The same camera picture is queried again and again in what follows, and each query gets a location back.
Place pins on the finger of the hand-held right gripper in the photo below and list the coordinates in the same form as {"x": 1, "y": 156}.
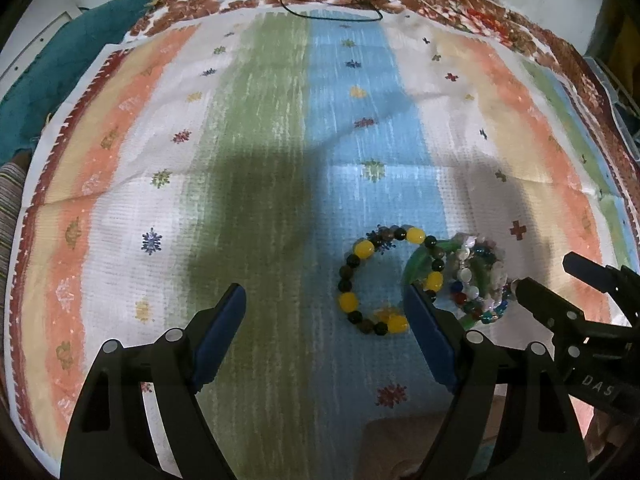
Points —
{"x": 600, "y": 275}
{"x": 542, "y": 302}

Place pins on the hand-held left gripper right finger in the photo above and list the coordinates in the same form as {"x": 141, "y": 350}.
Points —
{"x": 430, "y": 340}

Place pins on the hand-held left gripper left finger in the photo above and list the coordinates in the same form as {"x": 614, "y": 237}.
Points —
{"x": 222, "y": 332}

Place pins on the green bangle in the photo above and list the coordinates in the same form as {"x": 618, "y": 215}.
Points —
{"x": 415, "y": 266}

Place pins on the striped printed mat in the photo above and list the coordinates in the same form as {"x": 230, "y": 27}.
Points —
{"x": 250, "y": 160}

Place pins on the thin-striped pillow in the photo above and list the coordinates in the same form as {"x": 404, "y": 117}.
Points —
{"x": 10, "y": 200}

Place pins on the teal pillow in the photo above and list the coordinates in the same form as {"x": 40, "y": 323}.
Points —
{"x": 65, "y": 55}

